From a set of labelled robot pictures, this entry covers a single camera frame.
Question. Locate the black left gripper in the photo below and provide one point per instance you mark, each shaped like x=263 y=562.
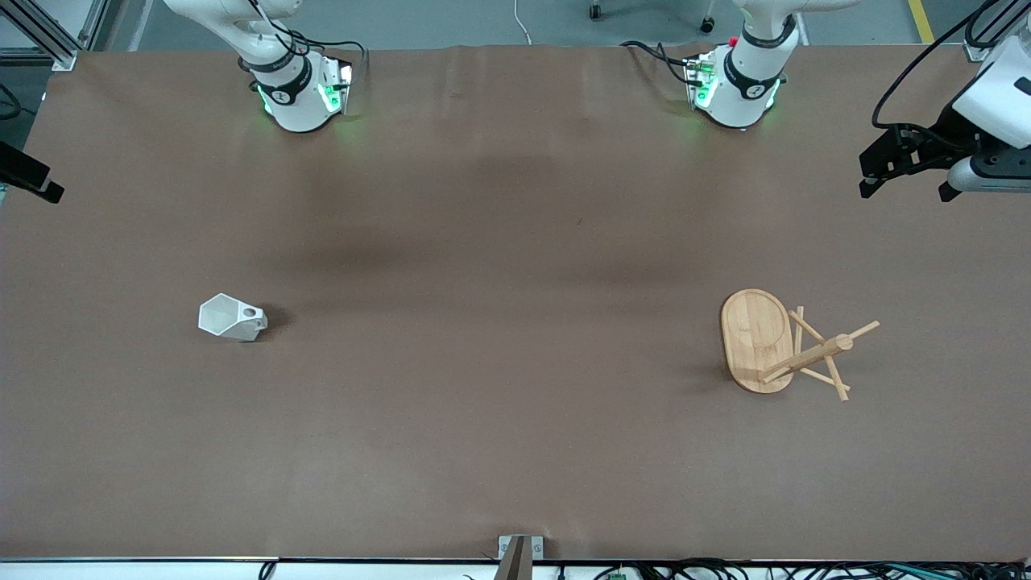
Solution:
x=953 y=131

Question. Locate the white faceted cup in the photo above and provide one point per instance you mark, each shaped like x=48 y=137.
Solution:
x=225 y=316

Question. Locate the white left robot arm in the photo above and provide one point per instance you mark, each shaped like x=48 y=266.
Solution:
x=737 y=89

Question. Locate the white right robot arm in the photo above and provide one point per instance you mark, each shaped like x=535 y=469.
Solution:
x=294 y=105

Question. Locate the wooden cup rack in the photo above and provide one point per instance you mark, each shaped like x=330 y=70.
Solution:
x=757 y=338

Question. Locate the aluminium frame post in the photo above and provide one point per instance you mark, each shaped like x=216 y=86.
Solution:
x=984 y=40
x=56 y=36

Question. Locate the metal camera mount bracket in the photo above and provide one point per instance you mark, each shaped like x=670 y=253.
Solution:
x=519 y=556

